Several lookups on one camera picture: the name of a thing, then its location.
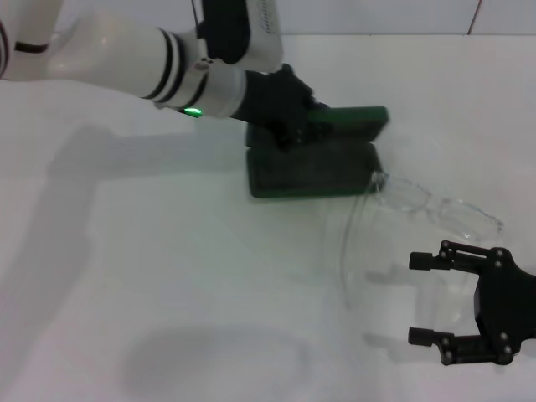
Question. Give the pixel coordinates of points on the green glasses case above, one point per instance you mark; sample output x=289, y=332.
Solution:
x=310, y=171

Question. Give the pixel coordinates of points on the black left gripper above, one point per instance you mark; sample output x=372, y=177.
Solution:
x=276, y=100

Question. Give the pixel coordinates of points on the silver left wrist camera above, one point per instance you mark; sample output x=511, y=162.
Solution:
x=264, y=37

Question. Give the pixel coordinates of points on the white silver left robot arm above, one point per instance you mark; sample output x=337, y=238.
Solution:
x=125, y=63

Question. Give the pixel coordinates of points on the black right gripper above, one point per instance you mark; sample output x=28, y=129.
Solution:
x=506, y=305

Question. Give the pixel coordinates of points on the clear transparent glasses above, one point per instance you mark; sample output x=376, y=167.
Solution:
x=412, y=197

